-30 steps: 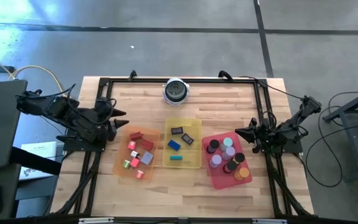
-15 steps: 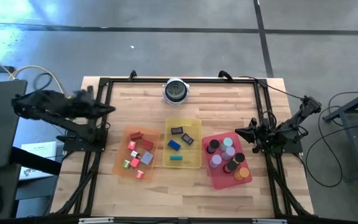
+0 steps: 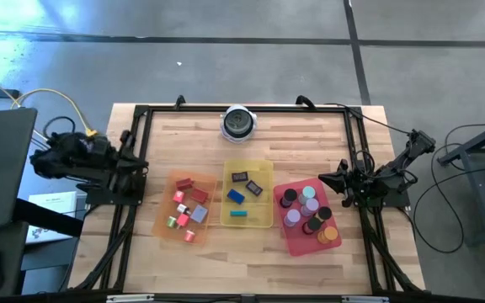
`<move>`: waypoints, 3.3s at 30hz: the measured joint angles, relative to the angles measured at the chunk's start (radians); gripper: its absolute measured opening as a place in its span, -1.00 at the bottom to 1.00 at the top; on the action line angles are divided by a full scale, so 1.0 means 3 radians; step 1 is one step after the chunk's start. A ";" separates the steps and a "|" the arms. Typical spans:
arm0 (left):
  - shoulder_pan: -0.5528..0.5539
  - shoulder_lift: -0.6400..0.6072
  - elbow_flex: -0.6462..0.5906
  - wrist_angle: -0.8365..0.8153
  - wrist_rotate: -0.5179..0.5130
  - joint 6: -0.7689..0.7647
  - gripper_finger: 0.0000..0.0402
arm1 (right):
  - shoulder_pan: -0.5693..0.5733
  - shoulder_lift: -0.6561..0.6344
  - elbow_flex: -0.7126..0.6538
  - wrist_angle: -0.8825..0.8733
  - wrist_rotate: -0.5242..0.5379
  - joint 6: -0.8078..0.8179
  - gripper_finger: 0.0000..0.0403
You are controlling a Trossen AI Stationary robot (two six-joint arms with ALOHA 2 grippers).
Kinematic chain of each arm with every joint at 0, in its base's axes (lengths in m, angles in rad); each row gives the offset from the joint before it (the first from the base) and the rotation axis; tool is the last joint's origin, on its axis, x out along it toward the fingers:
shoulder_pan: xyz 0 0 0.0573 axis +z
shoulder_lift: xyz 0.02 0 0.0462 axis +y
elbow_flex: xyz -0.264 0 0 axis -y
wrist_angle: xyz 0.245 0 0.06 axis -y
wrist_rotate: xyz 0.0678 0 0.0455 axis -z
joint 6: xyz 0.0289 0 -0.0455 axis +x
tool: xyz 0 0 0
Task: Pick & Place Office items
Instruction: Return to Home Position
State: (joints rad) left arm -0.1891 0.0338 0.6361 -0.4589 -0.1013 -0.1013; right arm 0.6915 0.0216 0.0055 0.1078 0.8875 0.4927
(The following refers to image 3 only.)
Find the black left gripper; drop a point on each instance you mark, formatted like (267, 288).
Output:
(125, 168)

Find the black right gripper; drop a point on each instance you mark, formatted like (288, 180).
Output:
(348, 183)

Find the teal hourglass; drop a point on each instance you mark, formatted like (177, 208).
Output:
(309, 192)

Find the lavender hourglass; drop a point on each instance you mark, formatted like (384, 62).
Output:
(312, 205)
(293, 216)

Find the black-capped yellow hourglass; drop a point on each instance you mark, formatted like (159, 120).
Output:
(324, 213)

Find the black-capped purple hourglass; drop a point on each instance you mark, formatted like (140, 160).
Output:
(290, 195)

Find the maroon rectangular box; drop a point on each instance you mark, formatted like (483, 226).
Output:
(184, 184)
(199, 195)

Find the red cube charger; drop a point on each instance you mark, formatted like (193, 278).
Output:
(182, 219)
(178, 196)

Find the orange hourglass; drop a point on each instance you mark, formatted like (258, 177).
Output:
(331, 233)

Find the white cube charger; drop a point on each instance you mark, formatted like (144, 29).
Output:
(182, 208)

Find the small green cube charger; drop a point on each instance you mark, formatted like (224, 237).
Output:
(171, 221)

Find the lavender wall charger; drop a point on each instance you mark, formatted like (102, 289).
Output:
(199, 214)

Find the dark purple square box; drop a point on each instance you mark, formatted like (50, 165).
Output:
(254, 187)

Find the pink cube USB charger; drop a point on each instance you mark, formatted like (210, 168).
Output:
(189, 235)

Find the dark framed rectangular box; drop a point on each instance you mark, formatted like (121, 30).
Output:
(240, 177)

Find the blue rectangular box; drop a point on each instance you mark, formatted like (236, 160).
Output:
(236, 196)

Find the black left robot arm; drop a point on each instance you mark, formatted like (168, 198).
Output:
(78, 157)

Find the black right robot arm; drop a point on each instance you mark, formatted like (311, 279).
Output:
(394, 177)

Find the orange translucent plastic bin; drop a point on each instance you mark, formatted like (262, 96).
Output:
(162, 231)

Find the pink-red translucent plastic bin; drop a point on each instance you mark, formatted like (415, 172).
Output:
(301, 246)

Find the yellow translucent plastic bin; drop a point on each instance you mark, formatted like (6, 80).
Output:
(263, 214)

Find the white paper booklet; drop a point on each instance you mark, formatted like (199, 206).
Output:
(53, 206)

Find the black desk bar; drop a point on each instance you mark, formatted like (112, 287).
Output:
(49, 216)

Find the round white black-rimmed container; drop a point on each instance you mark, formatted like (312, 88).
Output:
(239, 122)

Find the black desk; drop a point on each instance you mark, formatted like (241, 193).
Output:
(13, 252)

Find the black metal table frame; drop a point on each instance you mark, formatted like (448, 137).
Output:
(246, 109)

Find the silver metal bracket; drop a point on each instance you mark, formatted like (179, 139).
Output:
(364, 299)
(129, 298)

